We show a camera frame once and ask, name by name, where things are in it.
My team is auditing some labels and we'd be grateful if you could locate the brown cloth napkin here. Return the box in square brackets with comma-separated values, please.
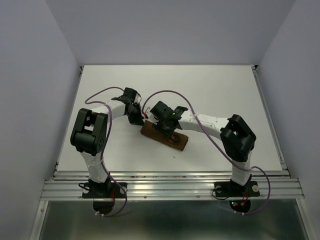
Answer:
[140, 120, 189, 152]

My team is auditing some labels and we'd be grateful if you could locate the brown wooden spoon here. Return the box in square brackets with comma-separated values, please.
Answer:
[167, 134, 181, 145]

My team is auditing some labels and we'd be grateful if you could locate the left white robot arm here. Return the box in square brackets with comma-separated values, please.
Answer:
[70, 87, 144, 197]

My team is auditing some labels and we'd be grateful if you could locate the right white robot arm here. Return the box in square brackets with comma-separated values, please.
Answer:
[146, 101, 257, 195]

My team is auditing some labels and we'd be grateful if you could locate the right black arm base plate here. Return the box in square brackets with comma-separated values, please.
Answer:
[214, 180, 260, 198]

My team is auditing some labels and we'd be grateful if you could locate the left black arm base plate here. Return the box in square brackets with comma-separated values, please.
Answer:
[78, 181, 125, 199]

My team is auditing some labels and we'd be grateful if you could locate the aluminium front rail frame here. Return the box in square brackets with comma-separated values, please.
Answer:
[29, 166, 316, 240]

